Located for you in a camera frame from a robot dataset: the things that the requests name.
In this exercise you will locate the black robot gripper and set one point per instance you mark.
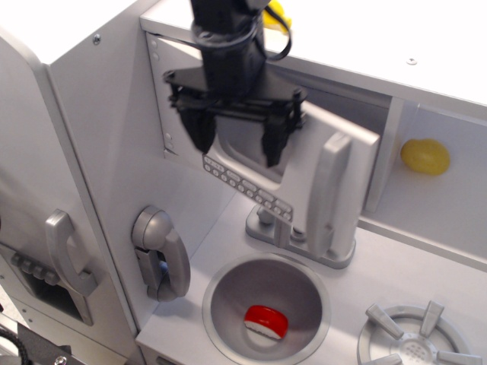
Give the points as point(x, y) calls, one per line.
point(234, 81)

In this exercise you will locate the white toy microwave door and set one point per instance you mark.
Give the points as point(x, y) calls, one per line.
point(322, 178)

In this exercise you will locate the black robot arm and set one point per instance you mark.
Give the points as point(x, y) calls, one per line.
point(230, 14)

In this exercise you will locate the grey toy faucet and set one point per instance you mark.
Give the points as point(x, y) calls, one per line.
point(263, 226)

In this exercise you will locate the silver toy sink bowl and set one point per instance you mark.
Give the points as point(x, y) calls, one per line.
point(272, 280)

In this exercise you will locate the white toy kitchen cabinet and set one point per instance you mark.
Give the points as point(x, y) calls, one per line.
point(81, 132)

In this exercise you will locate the yellow toy lemon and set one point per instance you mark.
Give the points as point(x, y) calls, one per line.
point(426, 156)

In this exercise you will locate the red white toy sushi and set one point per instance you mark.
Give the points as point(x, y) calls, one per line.
point(266, 321)

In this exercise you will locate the grey toy ice dispenser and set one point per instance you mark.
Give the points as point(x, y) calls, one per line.
point(45, 285)

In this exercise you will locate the grey toy stove burner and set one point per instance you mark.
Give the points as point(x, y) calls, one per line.
point(412, 335)

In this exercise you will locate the grey toy wall phone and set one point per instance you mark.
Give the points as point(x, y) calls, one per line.
point(161, 254)

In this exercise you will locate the grey toy fridge door handle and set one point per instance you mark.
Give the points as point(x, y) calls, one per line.
point(59, 229)

